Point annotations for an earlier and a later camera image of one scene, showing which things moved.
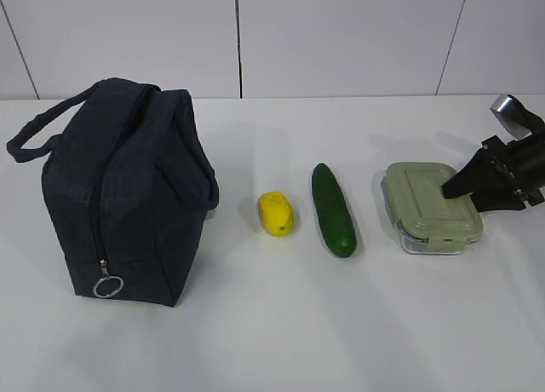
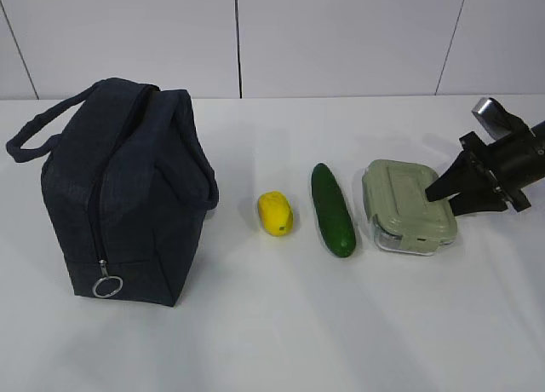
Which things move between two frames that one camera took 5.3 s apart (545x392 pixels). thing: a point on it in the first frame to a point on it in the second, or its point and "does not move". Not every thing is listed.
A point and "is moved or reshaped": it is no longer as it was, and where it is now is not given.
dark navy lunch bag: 126,185 does not move
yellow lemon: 276,213 does not move
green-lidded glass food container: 427,222 is moved or reshaped
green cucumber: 333,212 does not move
